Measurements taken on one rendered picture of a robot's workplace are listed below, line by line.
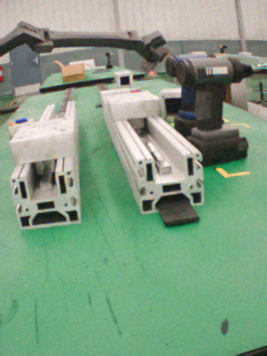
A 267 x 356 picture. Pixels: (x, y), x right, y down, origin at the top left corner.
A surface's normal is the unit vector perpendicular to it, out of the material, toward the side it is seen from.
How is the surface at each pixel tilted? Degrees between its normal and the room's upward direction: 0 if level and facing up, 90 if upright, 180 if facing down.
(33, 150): 90
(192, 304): 0
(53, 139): 90
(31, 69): 90
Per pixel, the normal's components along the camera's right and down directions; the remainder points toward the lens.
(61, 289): -0.10, -0.94
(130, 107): 0.14, 0.31
